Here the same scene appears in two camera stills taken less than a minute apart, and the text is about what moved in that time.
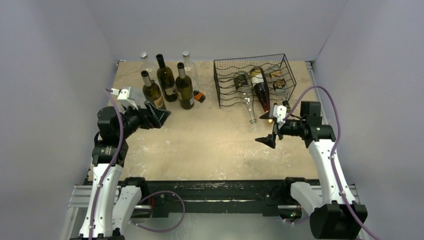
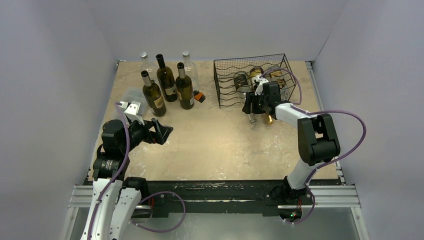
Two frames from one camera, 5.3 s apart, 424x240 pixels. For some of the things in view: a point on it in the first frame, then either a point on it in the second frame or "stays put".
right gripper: x=275 y=129 -> x=256 y=100
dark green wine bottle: x=166 y=78 stays put
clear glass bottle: x=191 y=68 stays put
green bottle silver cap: x=152 y=92 stays put
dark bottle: x=184 y=88 stays put
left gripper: x=157 y=116 -> x=158 y=136
